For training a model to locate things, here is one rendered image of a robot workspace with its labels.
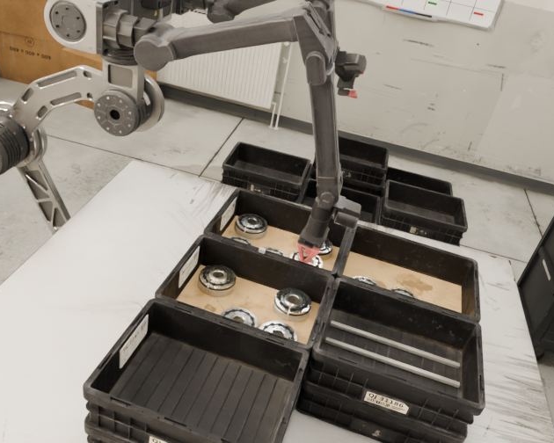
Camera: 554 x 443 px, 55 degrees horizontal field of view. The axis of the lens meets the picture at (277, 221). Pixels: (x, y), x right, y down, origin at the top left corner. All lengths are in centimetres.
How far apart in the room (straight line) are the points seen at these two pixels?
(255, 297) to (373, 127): 320
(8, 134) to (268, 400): 124
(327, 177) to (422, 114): 318
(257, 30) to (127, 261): 90
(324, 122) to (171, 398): 71
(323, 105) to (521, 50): 328
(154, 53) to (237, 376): 77
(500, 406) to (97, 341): 112
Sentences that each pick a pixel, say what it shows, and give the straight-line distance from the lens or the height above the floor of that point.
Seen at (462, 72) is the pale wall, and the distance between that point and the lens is 443.
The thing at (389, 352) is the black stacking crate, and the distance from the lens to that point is 148.
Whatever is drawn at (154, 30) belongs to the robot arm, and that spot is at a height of 147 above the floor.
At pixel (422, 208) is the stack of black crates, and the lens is 290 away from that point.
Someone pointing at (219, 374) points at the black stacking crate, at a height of 83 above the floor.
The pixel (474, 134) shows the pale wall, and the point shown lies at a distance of 460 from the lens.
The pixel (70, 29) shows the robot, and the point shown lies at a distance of 140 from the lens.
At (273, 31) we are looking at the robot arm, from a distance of 121.
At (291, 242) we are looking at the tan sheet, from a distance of 175.
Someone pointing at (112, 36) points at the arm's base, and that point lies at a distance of 135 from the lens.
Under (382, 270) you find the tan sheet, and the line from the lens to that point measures 174.
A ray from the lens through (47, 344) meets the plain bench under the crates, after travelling 155.
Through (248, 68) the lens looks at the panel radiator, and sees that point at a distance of 445.
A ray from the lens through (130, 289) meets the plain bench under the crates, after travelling 169.
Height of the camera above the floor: 183
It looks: 33 degrees down
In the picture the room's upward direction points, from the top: 12 degrees clockwise
